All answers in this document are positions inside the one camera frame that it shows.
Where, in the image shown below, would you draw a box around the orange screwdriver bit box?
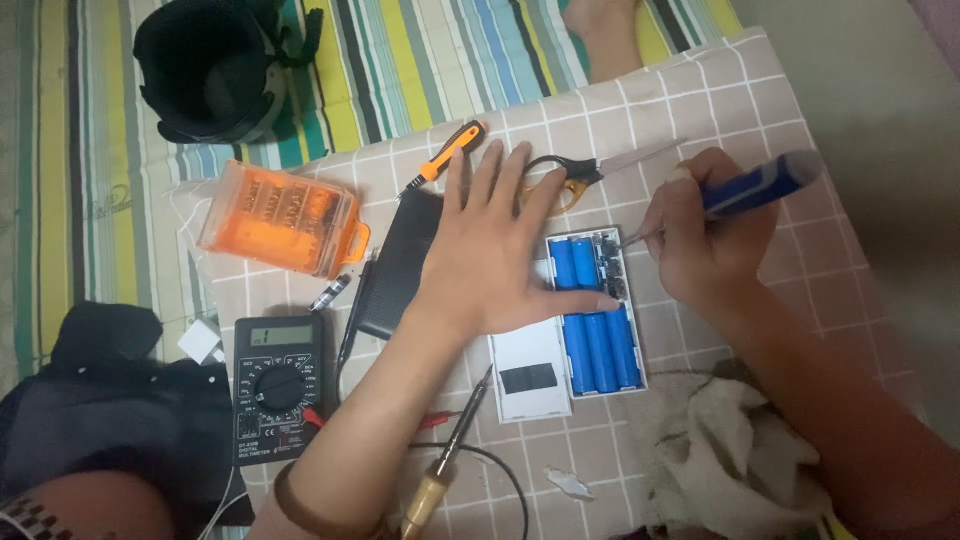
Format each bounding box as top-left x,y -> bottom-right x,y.
195,158 -> 372,281

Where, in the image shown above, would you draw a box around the orange black screwdriver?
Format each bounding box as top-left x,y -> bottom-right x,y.
395,120 -> 489,203

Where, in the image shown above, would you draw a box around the white paper scrap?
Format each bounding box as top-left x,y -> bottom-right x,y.
543,465 -> 598,503

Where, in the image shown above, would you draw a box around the black fabric bag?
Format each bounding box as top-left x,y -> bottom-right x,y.
132,0 -> 326,146

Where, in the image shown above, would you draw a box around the black orange handled scissors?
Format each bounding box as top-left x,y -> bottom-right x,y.
519,138 -> 689,219

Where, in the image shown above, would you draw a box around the black multimeter probe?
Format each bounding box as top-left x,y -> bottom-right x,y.
336,250 -> 378,380

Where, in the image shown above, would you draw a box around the black digital multimeter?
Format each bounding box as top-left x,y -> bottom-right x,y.
231,313 -> 340,468

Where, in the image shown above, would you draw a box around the blue handled screwdriver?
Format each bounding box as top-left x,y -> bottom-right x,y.
618,150 -> 826,250

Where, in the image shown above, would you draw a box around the wooden handled soldering iron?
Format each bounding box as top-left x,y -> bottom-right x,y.
400,364 -> 495,540

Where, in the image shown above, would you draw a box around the black garment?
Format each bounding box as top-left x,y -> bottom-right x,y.
0,300 -> 258,528

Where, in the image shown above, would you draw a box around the striped bed sheet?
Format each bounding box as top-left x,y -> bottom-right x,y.
0,0 -> 745,540

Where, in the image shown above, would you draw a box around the blue battery cell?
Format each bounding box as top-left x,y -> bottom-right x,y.
585,311 -> 621,394
605,306 -> 645,390
549,237 -> 579,292
562,313 -> 597,396
573,235 -> 603,291

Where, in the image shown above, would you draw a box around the small silver metal cylinder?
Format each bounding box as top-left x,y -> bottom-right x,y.
309,273 -> 354,315

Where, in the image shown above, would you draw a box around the white cable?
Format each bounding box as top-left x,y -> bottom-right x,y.
196,463 -> 250,540

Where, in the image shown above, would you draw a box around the white power bank case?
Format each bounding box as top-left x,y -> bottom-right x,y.
543,225 -> 651,400

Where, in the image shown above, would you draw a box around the black power bank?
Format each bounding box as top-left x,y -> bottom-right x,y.
355,187 -> 448,343

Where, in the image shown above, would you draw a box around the white charger adapter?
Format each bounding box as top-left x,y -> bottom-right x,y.
177,318 -> 227,368

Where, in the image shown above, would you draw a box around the person's left hand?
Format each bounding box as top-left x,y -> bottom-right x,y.
411,139 -> 623,339

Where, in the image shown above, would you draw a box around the person's foot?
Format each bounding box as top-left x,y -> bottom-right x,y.
561,0 -> 648,85

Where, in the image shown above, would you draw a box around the black soldering iron cable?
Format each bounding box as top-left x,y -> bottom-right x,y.
408,441 -> 531,540

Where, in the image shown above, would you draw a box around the white crumpled cloth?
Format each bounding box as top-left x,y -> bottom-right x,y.
643,370 -> 835,540

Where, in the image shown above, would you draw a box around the person's knee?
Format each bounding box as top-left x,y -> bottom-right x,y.
0,468 -> 179,540

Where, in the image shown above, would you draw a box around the white power bank cover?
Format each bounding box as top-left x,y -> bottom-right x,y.
487,258 -> 573,425

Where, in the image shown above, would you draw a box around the person's right hand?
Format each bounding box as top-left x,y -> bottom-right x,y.
637,147 -> 781,311

